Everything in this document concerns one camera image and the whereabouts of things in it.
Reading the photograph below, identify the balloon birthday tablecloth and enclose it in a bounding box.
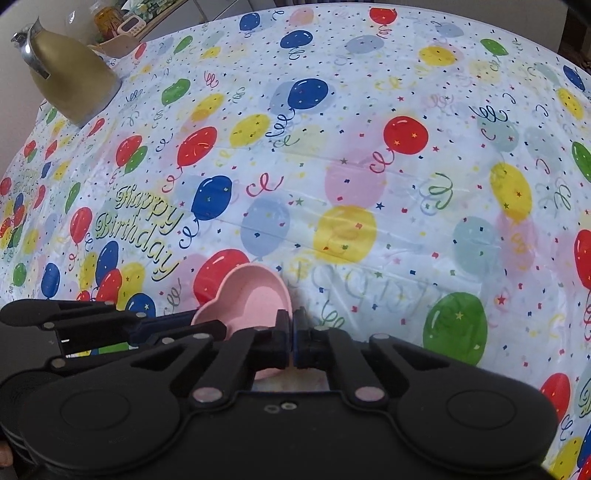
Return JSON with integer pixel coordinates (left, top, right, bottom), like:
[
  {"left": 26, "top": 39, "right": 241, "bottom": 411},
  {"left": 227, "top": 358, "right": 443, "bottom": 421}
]
[{"left": 1, "top": 3, "right": 590, "bottom": 479}]

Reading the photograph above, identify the gold thermos jug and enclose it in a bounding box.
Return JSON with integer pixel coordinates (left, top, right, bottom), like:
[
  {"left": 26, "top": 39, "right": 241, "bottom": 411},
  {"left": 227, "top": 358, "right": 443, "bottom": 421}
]
[{"left": 11, "top": 21, "right": 121, "bottom": 128}]

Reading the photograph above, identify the pink heart-shaped dish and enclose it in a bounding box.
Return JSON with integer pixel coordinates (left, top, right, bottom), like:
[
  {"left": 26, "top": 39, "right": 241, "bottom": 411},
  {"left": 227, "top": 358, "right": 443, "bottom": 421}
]
[{"left": 191, "top": 263, "right": 293, "bottom": 388}]

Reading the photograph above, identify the person's left hand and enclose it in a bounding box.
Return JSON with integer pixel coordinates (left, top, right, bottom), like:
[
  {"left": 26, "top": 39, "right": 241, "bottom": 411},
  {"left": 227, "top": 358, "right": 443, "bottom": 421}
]
[{"left": 0, "top": 441, "right": 13, "bottom": 468}]

